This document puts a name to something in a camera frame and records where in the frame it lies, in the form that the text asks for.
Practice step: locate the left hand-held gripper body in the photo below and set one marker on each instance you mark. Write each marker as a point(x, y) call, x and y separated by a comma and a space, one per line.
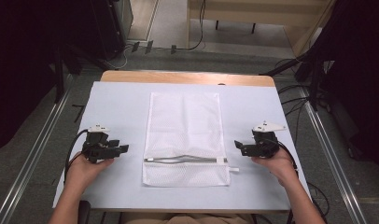
point(96, 146)

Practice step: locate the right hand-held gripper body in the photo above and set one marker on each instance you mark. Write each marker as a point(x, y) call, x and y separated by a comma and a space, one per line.
point(264, 143)

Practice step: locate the person's right hand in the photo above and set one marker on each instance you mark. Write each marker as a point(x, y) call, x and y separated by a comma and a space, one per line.
point(277, 165)

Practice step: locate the person's left hand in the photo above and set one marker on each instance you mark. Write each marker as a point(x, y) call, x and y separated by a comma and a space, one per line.
point(85, 169)

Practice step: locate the white table mat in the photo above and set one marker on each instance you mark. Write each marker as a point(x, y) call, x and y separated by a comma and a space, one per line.
point(116, 109)

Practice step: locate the white mesh laundry bag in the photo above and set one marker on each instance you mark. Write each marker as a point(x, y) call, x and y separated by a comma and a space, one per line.
point(186, 137)

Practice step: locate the black chair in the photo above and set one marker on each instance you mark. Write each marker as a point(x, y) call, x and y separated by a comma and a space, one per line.
point(84, 212)

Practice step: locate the black stand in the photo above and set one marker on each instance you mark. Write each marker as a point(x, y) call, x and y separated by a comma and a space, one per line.
point(306, 74)

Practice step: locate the wooden table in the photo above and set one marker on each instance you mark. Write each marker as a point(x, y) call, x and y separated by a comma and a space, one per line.
point(184, 77)

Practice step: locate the person's beige trousers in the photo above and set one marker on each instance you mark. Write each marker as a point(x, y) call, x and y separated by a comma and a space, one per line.
point(184, 219)

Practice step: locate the dark curtain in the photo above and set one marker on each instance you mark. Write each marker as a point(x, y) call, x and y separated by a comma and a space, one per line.
point(358, 68)
point(19, 62)

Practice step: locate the black cabinet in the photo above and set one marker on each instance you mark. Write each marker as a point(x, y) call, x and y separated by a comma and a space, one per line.
point(111, 25)

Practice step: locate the light wooden bench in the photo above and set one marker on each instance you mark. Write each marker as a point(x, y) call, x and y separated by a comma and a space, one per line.
point(256, 12)

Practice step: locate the metal floor rail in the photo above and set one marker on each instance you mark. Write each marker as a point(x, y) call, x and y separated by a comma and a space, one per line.
point(32, 158)
point(330, 155)

